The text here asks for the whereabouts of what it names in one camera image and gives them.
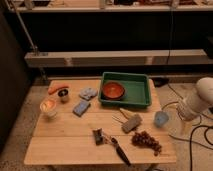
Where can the bunch of dark grapes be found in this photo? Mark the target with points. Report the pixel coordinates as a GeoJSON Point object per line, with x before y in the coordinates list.
{"type": "Point", "coordinates": [144, 139]}

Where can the green plastic tray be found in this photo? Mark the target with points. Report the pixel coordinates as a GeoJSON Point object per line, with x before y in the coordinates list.
{"type": "Point", "coordinates": [137, 90]}

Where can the dark chocolate wrapper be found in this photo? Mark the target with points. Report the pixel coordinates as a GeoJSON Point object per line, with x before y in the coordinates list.
{"type": "Point", "coordinates": [98, 136]}

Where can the wooden spoon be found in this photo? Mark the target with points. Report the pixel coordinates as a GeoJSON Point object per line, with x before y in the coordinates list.
{"type": "Point", "coordinates": [127, 114]}

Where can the white shelf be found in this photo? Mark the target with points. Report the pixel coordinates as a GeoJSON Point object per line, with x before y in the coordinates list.
{"type": "Point", "coordinates": [108, 5]}
{"type": "Point", "coordinates": [117, 58]}

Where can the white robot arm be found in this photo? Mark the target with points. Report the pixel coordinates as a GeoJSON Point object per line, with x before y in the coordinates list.
{"type": "Point", "coordinates": [198, 100]}

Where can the white lower shelf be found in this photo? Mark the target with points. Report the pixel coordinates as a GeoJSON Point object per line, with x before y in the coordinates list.
{"type": "Point", "coordinates": [117, 58]}

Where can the orange carrot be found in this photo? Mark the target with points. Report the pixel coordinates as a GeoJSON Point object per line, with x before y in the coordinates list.
{"type": "Point", "coordinates": [55, 88]}

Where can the white upper shelf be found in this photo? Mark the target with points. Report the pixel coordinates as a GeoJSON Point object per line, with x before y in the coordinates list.
{"type": "Point", "coordinates": [108, 5]}

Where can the blue plastic cup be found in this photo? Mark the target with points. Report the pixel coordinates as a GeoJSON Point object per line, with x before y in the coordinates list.
{"type": "Point", "coordinates": [160, 119]}

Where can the orange bowl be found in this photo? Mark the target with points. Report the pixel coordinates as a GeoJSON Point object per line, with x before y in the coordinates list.
{"type": "Point", "coordinates": [113, 90]}

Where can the small metal cup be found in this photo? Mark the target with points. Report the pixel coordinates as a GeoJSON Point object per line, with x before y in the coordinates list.
{"type": "Point", "coordinates": [64, 95]}

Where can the grey felt eraser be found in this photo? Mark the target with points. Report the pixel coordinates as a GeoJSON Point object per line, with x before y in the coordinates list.
{"type": "Point", "coordinates": [132, 123]}

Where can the wooden table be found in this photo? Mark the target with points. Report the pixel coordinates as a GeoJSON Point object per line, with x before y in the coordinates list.
{"type": "Point", "coordinates": [68, 139]}

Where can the metal fork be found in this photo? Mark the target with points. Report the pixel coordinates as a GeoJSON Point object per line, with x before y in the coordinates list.
{"type": "Point", "coordinates": [117, 119]}

